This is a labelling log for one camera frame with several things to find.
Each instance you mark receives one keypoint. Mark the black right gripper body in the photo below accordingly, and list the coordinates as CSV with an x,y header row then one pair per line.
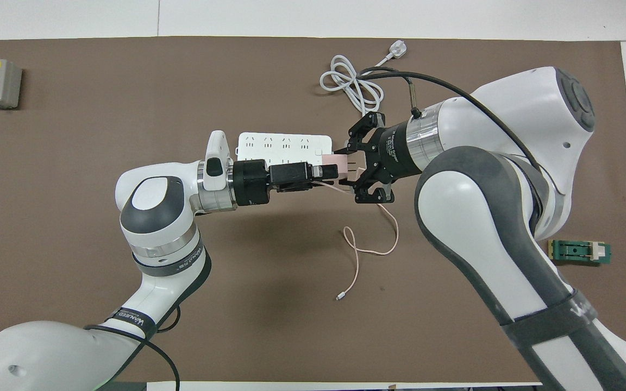
x,y
392,152

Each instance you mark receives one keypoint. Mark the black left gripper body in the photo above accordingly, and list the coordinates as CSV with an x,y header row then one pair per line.
x,y
250,182

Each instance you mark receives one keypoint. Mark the pink charger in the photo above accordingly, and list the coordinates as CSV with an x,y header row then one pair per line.
x,y
336,161

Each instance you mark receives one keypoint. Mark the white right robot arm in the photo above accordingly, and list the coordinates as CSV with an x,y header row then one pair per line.
x,y
487,217

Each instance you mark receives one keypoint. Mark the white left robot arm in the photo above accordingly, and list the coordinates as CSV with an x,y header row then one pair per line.
x,y
155,228

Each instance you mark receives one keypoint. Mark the white power strip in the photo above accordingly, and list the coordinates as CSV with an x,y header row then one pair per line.
x,y
283,145

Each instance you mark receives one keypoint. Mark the brown table mat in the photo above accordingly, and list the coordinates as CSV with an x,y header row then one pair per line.
x,y
47,217

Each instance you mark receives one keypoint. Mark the green knife switch block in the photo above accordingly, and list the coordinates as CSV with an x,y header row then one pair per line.
x,y
576,252

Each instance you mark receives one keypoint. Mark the grey on-off switch box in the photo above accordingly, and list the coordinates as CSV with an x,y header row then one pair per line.
x,y
6,84

